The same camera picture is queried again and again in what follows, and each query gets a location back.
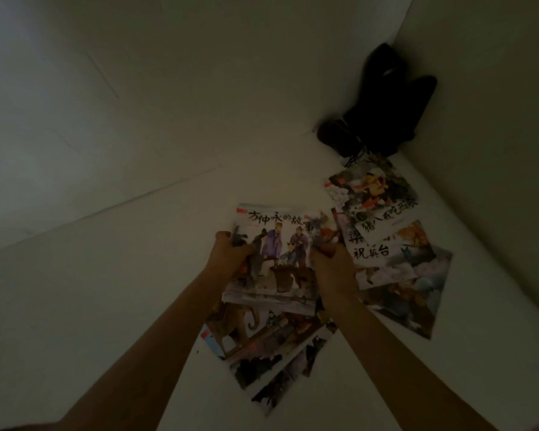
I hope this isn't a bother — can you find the person's right hand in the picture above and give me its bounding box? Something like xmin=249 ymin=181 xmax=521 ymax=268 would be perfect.
xmin=310 ymin=239 xmax=359 ymax=306

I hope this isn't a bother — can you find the person's left hand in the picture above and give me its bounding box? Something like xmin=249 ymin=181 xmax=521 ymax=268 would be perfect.
xmin=204 ymin=230 xmax=257 ymax=288

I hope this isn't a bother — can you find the picture book robed men print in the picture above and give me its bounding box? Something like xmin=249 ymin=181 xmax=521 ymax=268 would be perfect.
xmin=222 ymin=202 xmax=340 ymax=317

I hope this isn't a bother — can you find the pile of books and magazines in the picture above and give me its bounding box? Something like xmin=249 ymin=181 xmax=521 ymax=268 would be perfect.
xmin=199 ymin=161 xmax=453 ymax=416

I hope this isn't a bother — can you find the picture book pig melon print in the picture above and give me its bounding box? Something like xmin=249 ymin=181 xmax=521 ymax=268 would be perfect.
xmin=323 ymin=161 xmax=421 ymax=236

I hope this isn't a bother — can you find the person's right forearm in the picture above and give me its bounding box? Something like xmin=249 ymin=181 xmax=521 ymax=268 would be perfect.
xmin=323 ymin=293 xmax=497 ymax=431

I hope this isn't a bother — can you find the person's left forearm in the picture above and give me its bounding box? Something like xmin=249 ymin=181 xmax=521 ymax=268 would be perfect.
xmin=58 ymin=271 xmax=230 ymax=431

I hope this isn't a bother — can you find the black cloth object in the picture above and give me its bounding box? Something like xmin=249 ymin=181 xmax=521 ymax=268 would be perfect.
xmin=316 ymin=42 xmax=438 ymax=159

